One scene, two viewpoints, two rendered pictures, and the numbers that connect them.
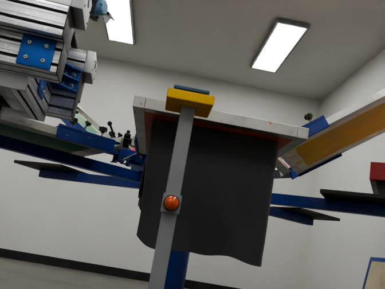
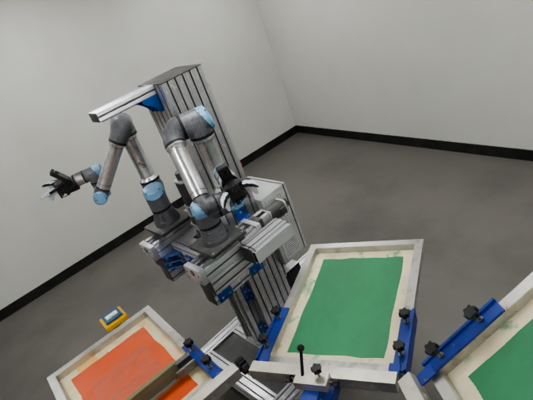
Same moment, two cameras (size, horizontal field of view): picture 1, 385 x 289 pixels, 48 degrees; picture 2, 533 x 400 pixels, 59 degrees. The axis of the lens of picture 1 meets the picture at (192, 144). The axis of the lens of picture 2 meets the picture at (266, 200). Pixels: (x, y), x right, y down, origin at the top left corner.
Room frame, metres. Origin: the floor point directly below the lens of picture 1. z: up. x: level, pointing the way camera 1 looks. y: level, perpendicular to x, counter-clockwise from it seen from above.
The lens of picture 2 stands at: (3.61, 0.02, 2.39)
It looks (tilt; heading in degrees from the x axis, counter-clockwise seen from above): 27 degrees down; 154
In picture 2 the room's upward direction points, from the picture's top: 21 degrees counter-clockwise
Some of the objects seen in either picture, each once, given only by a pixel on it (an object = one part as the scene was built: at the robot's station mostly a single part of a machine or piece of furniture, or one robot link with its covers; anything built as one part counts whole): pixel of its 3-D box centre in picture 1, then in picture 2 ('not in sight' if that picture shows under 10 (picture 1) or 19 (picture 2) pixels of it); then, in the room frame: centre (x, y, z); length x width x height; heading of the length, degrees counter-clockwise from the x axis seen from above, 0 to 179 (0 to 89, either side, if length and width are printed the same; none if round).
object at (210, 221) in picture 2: not in sight; (205, 210); (1.62, 0.64, 1.42); 0.13 x 0.12 x 0.14; 74
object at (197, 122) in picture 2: not in sight; (212, 162); (1.65, 0.76, 1.63); 0.15 x 0.12 x 0.55; 74
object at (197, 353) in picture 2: (141, 142); (203, 363); (1.97, 0.23, 0.97); 0.30 x 0.05 x 0.07; 3
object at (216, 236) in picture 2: not in sight; (212, 230); (1.61, 0.63, 1.31); 0.15 x 0.15 x 0.10
